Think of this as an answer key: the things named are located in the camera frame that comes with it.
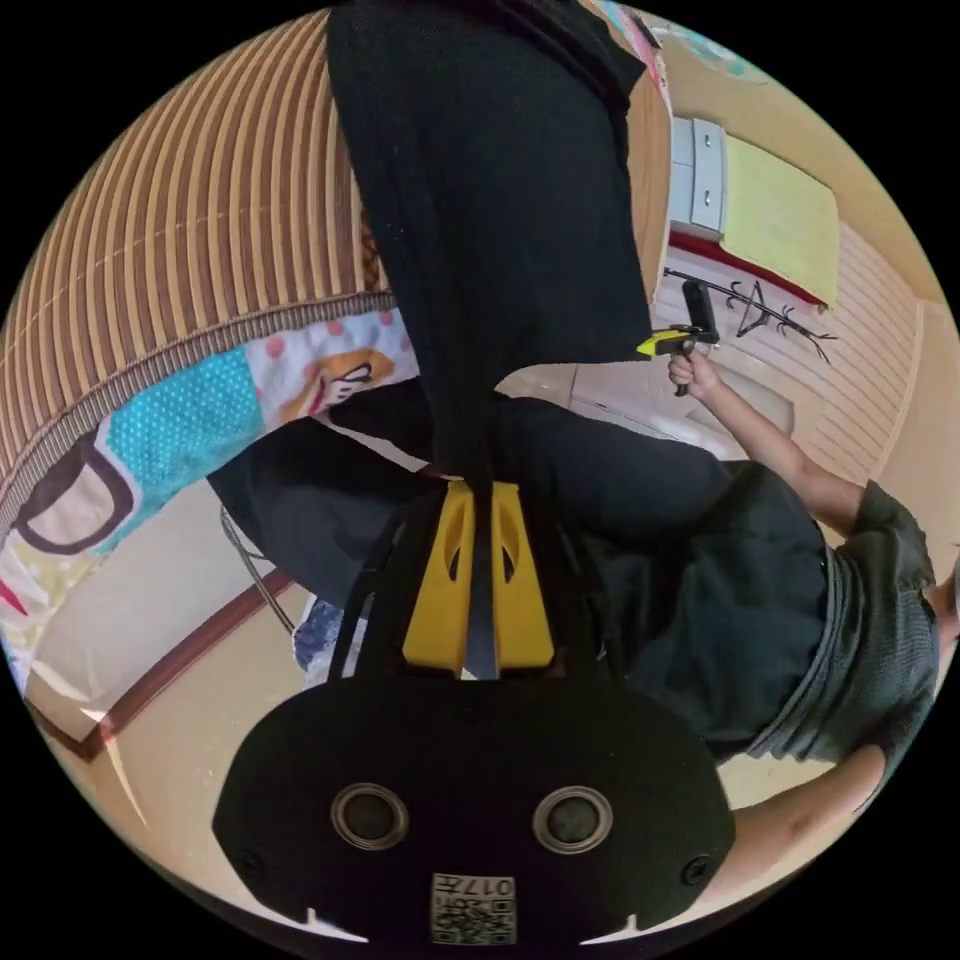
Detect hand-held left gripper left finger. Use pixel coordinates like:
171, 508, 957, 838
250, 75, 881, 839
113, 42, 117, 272
401, 480, 478, 675

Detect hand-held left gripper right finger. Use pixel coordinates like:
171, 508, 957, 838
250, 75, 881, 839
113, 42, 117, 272
490, 482, 556, 675

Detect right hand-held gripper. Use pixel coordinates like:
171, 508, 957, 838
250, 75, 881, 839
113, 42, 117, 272
636, 322, 723, 399

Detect black pants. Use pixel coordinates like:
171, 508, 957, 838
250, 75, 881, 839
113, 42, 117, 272
325, 0, 655, 483

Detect person's left forearm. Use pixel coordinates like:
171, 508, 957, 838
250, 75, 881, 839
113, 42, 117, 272
712, 738, 898, 909

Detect person's right forearm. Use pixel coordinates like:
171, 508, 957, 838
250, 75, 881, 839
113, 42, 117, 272
689, 377, 871, 538

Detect person's right hand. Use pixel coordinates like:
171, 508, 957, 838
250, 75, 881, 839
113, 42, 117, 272
667, 349, 725, 403

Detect black coat rack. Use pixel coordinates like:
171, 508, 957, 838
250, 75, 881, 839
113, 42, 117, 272
662, 268, 840, 366

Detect grey drawer cabinet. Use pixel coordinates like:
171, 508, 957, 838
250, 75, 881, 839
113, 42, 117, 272
669, 116, 730, 235

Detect yellow-green curtain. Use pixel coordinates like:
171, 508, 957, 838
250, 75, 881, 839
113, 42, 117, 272
718, 134, 842, 310

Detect person's body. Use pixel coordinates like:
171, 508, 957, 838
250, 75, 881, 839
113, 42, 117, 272
206, 389, 960, 768

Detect metal frame chair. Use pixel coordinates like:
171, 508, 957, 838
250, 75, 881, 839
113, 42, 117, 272
218, 500, 303, 639

